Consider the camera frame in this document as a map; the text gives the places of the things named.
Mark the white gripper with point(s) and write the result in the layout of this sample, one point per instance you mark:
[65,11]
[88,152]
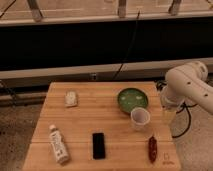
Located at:
[170,100]

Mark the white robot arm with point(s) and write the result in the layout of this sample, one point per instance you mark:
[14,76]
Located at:
[186,81]

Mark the white plastic bottle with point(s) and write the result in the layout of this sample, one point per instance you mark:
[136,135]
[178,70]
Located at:
[58,145]

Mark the white sponge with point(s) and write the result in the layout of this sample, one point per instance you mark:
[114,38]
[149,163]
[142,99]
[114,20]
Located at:
[71,99]

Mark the green plate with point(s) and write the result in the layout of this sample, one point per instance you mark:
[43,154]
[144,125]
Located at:
[129,98]

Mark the black eraser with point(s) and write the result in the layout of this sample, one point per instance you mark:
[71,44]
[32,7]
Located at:
[98,146]

